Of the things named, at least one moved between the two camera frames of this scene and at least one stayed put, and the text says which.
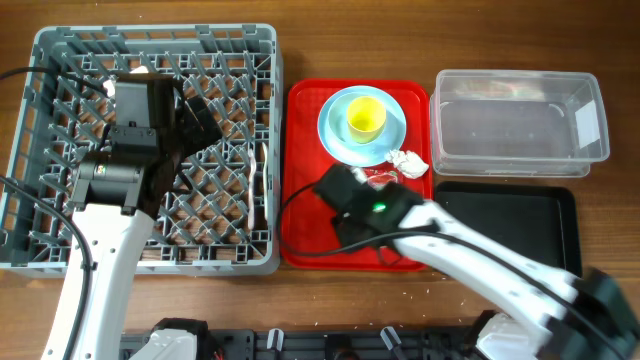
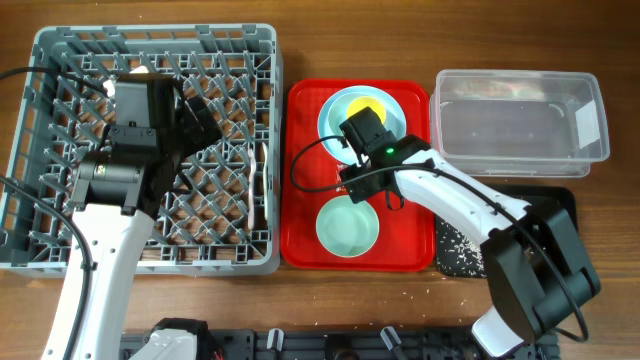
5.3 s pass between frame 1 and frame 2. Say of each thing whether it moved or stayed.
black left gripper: stayed
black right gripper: moved
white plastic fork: stayed
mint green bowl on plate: stayed
